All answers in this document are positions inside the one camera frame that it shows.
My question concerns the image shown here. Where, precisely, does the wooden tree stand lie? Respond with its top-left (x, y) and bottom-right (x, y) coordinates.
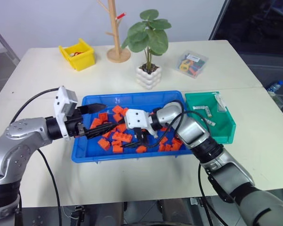
top-left (95, 0), bottom-right (132, 63)

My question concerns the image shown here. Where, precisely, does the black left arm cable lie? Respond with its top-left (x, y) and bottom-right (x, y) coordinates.
top-left (10, 87), bottom-right (63, 226)

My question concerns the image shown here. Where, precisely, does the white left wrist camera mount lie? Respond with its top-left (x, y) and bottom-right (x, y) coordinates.
top-left (54, 86), bottom-right (79, 140)

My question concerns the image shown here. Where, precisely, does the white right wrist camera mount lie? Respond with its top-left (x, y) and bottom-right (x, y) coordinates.
top-left (124, 108), bottom-right (159, 140)

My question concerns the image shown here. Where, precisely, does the long orange building brick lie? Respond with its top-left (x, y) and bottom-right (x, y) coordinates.
top-left (111, 131), bottom-right (133, 143)

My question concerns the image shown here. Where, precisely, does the green plastic bin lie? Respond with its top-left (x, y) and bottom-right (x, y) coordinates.
top-left (184, 91), bottom-right (237, 145)

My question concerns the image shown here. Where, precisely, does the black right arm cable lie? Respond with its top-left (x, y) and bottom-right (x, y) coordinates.
top-left (145, 99), bottom-right (216, 226)

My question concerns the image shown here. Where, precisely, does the clear plastic bag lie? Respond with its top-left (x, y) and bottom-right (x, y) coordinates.
top-left (214, 93), bottom-right (227, 112)

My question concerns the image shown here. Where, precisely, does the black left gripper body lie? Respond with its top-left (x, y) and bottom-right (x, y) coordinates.
top-left (65, 106), bottom-right (88, 139)

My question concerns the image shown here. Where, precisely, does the clear box of coloured pieces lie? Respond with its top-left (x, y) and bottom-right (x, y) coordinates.
top-left (175, 49), bottom-right (209, 80)

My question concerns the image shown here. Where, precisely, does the green leafy plant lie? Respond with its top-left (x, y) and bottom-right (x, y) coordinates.
top-left (120, 9), bottom-right (173, 72)

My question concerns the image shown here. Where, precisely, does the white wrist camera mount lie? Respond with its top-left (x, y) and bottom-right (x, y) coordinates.
top-left (124, 108), bottom-right (159, 140)
top-left (54, 86), bottom-right (79, 140)

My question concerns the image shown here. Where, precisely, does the blue plastic bin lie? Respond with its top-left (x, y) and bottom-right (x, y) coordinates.
top-left (71, 90), bottom-right (194, 164)

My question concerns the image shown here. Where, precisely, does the grey metal frame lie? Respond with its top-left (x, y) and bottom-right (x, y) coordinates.
top-left (0, 21), bottom-right (21, 68)

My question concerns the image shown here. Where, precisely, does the plastic water bottle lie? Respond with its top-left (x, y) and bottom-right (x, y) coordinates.
top-left (266, 80), bottom-right (283, 95)

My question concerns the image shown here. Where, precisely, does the yellow plastic bin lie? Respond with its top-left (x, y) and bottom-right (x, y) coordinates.
top-left (58, 38), bottom-right (96, 72)

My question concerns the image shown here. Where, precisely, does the white bubbled plant pot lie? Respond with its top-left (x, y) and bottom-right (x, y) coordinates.
top-left (135, 64), bottom-right (162, 91)

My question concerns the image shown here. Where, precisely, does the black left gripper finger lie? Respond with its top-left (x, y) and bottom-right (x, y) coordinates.
top-left (76, 103), bottom-right (108, 116)
top-left (84, 121), bottom-right (124, 141)

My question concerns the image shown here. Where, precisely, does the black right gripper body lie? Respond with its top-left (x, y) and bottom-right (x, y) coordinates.
top-left (133, 127), bottom-right (150, 143)

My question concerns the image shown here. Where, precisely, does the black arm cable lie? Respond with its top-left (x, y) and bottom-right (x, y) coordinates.
top-left (145, 99), bottom-right (216, 226)
top-left (10, 87), bottom-right (63, 226)

